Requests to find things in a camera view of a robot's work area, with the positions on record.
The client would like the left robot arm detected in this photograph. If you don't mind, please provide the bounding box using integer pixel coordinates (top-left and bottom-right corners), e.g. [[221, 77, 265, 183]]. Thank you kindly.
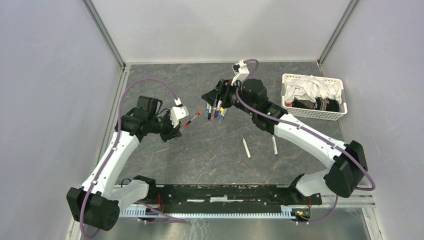
[[66, 95, 189, 237]]

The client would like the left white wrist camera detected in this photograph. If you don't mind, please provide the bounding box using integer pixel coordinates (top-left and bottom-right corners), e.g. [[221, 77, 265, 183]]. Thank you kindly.
[[170, 106, 189, 129]]

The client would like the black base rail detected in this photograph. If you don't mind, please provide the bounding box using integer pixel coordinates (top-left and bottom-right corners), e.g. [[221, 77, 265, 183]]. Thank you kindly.
[[142, 184, 322, 214]]

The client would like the white marker green cap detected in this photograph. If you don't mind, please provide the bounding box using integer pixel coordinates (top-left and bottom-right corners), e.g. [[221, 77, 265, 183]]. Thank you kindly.
[[242, 137, 252, 159]]

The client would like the white cloth in basket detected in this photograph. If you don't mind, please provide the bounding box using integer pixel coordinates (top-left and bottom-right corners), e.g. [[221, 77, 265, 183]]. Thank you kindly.
[[284, 75, 342, 103]]

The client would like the dark cloth in basket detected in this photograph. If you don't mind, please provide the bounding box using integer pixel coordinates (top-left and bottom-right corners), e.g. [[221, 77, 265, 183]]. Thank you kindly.
[[292, 97, 340, 112]]

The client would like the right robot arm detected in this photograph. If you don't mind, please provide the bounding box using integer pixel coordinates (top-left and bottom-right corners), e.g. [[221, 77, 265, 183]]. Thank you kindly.
[[202, 79, 368, 204]]

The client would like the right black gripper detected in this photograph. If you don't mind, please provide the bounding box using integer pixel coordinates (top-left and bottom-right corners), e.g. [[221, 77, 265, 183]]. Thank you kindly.
[[200, 79, 256, 117]]

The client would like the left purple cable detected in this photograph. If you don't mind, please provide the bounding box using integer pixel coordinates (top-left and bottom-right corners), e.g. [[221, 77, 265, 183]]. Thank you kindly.
[[79, 78, 186, 239]]

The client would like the white plastic basket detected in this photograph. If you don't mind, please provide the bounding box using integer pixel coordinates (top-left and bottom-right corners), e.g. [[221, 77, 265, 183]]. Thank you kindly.
[[281, 73, 348, 121]]

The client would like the white cable comb strip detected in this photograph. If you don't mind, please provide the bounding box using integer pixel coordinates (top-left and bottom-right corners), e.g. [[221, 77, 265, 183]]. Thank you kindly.
[[119, 205, 296, 220]]

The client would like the red pen orange cap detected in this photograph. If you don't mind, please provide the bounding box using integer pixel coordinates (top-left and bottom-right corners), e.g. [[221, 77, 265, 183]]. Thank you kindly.
[[181, 110, 203, 130]]

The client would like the white marker purple cap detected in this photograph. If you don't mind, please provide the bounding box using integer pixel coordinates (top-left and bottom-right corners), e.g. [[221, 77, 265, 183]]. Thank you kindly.
[[271, 135, 279, 157]]

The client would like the white pen blue cap barcode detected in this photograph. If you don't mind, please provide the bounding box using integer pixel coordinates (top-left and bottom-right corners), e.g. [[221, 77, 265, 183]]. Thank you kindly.
[[218, 108, 228, 124]]

